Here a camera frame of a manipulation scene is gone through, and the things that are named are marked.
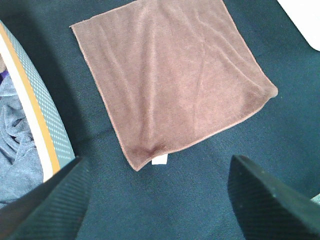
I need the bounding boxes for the blue grey cloth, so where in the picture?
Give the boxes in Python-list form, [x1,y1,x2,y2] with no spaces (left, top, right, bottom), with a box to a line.
[0,74,44,208]

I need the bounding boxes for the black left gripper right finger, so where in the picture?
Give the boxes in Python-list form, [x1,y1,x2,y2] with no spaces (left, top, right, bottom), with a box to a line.
[227,155,320,240]

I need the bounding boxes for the white plastic storage bin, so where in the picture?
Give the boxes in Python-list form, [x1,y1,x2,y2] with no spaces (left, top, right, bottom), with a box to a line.
[278,0,320,52]

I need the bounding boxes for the grey perforated laundry basket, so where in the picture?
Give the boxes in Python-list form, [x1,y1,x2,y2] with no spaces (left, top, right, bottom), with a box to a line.
[0,23,75,182]

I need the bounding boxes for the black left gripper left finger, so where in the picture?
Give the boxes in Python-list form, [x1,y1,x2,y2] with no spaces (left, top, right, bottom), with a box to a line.
[0,157,92,240]

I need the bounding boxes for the black table cloth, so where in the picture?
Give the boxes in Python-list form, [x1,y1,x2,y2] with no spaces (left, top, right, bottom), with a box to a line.
[0,0,320,240]

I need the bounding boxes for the brown microfibre towel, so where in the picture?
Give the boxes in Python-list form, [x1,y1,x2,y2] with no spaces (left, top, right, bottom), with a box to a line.
[71,0,278,171]

